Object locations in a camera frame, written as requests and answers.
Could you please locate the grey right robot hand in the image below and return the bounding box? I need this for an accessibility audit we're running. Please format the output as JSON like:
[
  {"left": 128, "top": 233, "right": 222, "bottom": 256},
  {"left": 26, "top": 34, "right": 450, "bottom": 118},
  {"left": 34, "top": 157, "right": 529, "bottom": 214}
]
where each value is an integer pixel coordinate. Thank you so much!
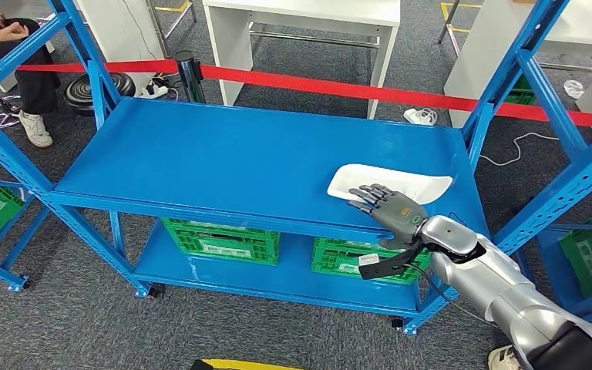
[{"left": 347, "top": 183, "right": 429, "bottom": 251}]

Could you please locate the white plastic tray part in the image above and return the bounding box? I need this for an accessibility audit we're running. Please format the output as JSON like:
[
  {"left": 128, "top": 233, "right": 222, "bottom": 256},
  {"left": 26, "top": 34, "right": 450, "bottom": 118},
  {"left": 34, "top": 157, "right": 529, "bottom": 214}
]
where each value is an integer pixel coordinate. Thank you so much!
[{"left": 326, "top": 163, "right": 454, "bottom": 207}]

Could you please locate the blue metal shelf rack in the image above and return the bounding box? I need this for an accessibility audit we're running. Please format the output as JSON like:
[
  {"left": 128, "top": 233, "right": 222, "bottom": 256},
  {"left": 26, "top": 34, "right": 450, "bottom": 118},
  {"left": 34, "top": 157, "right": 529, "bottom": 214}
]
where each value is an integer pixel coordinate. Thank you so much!
[
  {"left": 0, "top": 166, "right": 52, "bottom": 293},
  {"left": 518, "top": 203, "right": 592, "bottom": 328},
  {"left": 0, "top": 0, "right": 592, "bottom": 337}
]

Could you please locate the person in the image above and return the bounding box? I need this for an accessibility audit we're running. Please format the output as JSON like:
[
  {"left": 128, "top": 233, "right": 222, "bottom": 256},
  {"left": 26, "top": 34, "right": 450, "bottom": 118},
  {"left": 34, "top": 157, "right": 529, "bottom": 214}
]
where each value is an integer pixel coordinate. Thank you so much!
[
  {"left": 0, "top": 0, "right": 62, "bottom": 149},
  {"left": 487, "top": 345, "right": 524, "bottom": 370}
]

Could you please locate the chrome stool base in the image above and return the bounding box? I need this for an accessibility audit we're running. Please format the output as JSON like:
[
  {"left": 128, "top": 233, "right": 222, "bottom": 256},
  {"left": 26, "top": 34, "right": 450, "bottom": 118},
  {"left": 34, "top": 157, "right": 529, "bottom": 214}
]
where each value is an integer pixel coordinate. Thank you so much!
[{"left": 0, "top": 89, "right": 22, "bottom": 129}]

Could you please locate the white power adapter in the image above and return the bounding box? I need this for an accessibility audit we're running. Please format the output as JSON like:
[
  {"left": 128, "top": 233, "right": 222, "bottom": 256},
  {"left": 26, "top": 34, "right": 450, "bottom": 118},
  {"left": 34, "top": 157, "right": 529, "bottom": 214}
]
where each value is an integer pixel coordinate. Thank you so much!
[{"left": 403, "top": 107, "right": 437, "bottom": 126}]

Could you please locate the black round ribbed base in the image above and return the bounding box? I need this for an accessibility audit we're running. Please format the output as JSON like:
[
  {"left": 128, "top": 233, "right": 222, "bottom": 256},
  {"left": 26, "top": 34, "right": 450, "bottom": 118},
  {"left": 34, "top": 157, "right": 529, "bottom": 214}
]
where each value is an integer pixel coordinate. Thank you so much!
[{"left": 63, "top": 72, "right": 136, "bottom": 117}]

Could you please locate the white power strip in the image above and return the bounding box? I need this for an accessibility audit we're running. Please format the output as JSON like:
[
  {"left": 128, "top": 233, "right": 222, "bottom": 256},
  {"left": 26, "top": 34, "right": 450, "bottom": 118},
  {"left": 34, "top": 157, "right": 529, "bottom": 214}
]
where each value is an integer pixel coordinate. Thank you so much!
[{"left": 140, "top": 84, "right": 170, "bottom": 99}]

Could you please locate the yellow floor tape strip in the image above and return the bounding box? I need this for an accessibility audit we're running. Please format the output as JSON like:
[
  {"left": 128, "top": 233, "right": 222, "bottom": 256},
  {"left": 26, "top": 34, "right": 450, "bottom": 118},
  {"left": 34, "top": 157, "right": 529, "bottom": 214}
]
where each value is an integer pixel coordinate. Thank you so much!
[
  {"left": 153, "top": 0, "right": 190, "bottom": 13},
  {"left": 439, "top": 1, "right": 483, "bottom": 34}
]

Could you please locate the red barrier belt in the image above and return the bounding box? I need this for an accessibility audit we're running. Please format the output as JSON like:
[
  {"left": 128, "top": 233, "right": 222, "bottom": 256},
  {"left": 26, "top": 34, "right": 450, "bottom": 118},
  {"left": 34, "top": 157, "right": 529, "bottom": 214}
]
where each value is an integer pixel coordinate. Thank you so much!
[{"left": 0, "top": 59, "right": 592, "bottom": 129}]

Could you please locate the yellow floor tape square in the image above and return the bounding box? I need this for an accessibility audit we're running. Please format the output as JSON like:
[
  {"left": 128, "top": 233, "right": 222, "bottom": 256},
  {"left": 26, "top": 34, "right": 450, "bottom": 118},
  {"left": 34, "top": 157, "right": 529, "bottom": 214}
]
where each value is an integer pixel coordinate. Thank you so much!
[{"left": 201, "top": 358, "right": 302, "bottom": 370}]

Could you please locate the clear plastic cup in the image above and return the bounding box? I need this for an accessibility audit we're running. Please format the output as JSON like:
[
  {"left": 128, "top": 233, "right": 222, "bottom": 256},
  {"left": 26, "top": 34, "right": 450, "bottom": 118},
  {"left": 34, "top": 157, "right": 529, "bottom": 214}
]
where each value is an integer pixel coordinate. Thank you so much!
[{"left": 563, "top": 79, "right": 586, "bottom": 100}]

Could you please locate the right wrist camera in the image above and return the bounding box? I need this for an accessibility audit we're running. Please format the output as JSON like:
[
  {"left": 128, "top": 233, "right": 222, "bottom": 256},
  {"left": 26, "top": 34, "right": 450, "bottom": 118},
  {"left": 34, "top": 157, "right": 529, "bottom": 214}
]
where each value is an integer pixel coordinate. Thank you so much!
[{"left": 358, "top": 240, "right": 432, "bottom": 281}]

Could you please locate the black camera cable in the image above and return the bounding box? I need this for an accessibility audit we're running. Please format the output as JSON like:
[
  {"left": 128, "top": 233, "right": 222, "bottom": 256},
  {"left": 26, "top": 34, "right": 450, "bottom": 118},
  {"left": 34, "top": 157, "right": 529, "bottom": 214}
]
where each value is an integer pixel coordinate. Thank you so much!
[{"left": 405, "top": 263, "right": 491, "bottom": 325}]

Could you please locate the white floor cable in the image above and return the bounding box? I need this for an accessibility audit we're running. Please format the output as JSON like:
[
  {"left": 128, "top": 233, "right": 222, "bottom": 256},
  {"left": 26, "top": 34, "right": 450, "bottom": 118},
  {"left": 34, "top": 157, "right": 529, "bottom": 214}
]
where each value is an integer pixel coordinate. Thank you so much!
[{"left": 479, "top": 131, "right": 561, "bottom": 167}]

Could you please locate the chrome table frame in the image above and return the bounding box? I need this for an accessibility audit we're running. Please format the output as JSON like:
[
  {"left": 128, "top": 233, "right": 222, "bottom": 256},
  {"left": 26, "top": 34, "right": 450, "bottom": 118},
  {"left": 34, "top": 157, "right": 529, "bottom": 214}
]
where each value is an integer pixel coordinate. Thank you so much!
[{"left": 145, "top": 0, "right": 198, "bottom": 57}]

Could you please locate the black barrier post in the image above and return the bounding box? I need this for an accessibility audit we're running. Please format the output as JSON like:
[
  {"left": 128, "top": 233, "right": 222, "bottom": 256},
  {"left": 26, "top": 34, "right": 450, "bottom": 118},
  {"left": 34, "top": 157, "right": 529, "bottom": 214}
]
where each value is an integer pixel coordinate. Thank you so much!
[{"left": 174, "top": 49, "right": 207, "bottom": 105}]

